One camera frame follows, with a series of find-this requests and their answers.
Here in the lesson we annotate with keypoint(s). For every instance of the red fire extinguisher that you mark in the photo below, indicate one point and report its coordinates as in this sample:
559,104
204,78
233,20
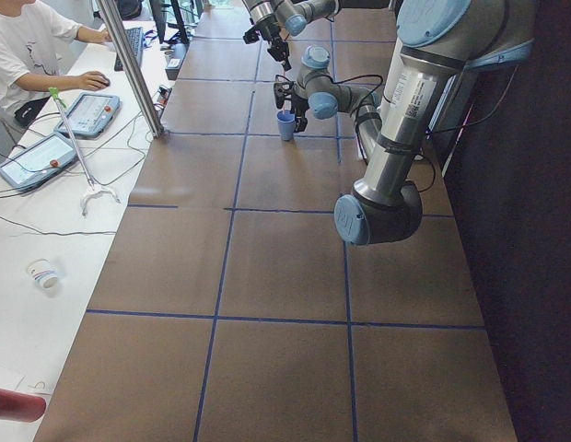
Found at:
20,407

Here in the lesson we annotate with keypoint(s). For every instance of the black keyboard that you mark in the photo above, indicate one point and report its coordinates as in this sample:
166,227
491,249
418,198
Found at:
135,38

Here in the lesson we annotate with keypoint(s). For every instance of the grabber reaching tool stick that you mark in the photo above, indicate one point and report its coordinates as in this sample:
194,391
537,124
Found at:
94,189

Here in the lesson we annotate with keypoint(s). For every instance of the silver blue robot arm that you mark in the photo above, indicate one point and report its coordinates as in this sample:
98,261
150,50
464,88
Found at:
436,40
294,16

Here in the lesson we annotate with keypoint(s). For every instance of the teach pendant tablet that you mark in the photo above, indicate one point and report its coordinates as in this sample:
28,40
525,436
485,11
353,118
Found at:
91,113
38,163

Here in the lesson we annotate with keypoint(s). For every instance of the white paper cup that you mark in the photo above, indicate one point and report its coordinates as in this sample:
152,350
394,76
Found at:
44,274

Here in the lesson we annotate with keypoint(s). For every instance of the pink chopstick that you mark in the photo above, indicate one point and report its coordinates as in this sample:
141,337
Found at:
286,88

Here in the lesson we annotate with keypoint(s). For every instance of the near teach pendant tablet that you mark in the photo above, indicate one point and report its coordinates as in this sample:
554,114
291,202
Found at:
38,163

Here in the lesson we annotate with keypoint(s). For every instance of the aluminium frame post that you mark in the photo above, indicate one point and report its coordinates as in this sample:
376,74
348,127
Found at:
112,19

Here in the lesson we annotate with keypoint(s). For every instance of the black power adapter box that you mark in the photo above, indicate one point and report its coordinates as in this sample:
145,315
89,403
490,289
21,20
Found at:
174,57

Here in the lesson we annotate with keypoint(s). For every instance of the blue ribbed plastic cup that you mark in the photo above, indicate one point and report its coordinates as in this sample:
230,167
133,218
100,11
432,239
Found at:
286,123

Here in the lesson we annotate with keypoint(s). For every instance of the black monitor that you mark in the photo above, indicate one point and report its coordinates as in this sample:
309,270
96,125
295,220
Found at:
160,10

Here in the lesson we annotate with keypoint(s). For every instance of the person in white shirt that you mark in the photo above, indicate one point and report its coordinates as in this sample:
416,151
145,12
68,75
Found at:
28,59

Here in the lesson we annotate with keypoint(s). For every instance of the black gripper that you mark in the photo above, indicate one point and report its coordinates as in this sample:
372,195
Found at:
298,102
269,27

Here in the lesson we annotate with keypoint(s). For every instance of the far teach pendant tablet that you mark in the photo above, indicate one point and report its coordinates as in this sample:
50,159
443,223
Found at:
91,113

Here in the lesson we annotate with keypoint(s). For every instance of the black computer mouse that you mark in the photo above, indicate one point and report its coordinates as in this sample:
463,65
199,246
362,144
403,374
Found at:
103,83

